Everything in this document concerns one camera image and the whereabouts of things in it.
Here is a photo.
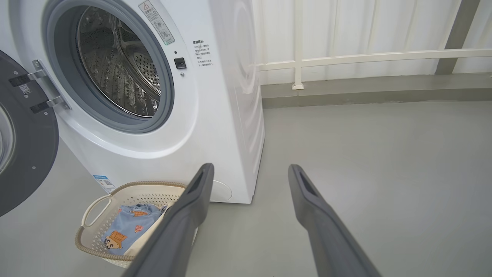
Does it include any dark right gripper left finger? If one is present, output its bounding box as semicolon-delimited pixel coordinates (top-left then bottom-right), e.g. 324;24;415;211
121;163;215;277

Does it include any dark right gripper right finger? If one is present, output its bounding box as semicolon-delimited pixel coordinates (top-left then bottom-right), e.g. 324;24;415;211
288;164;382;277

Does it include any blue cartoon print garment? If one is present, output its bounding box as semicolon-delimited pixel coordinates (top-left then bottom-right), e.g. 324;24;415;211
101;204;168;251

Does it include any black round glass washer door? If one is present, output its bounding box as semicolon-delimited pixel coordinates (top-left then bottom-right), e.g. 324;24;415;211
0;49;60;218

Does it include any cream perforated laundry basket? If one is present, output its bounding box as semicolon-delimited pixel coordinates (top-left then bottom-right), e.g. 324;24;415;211
75;181;199;269

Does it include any white front-load washing machine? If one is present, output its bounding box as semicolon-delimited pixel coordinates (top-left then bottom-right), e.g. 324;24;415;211
0;0;266;205

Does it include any metal door hinge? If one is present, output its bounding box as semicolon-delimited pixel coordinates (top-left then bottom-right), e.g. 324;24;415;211
31;59;71;113

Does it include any grey rubber door gasket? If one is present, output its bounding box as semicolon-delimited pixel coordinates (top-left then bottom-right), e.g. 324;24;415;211
41;0;175;134

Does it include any round white filter cover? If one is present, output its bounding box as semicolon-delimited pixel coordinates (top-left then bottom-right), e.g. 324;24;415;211
209;180;233;203

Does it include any blue energy label sticker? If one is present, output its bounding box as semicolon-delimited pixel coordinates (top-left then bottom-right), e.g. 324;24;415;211
92;175;116;194

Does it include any white metal railing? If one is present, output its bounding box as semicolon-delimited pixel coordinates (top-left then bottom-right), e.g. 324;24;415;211
255;0;492;91

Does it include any stainless steel washer drum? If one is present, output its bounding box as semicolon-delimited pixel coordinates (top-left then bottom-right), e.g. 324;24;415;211
76;5;162;118

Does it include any grey warning sticker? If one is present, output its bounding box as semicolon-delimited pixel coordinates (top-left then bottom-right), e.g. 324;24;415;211
138;0;176;46

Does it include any grey vertical post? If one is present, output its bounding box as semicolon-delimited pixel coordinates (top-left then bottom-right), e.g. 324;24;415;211
434;0;482;76

